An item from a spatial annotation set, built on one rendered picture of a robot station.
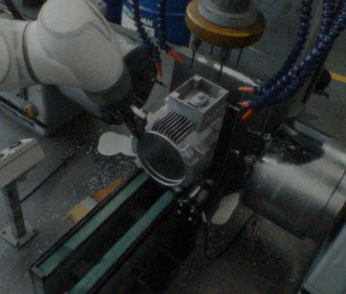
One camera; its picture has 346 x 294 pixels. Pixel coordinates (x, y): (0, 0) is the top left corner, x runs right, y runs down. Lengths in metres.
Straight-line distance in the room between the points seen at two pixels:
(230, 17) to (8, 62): 0.46
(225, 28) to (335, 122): 0.88
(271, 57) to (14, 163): 0.71
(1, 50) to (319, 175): 0.65
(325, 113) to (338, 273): 0.84
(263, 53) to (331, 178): 0.43
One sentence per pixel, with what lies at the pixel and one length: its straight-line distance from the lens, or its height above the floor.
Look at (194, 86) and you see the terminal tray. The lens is 1.08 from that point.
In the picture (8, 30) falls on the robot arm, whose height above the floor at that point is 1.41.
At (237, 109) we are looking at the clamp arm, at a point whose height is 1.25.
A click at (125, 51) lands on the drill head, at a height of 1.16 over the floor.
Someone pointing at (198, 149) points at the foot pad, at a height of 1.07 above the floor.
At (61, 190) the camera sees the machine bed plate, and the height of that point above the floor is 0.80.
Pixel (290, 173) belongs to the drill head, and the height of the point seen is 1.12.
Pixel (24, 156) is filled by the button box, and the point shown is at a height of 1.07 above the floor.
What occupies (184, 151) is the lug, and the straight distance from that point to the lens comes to 0.95.
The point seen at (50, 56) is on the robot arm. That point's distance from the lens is 0.65.
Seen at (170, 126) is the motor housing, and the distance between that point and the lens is 0.97.
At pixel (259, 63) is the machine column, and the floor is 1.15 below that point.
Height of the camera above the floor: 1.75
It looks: 44 degrees down
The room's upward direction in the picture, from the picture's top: 10 degrees clockwise
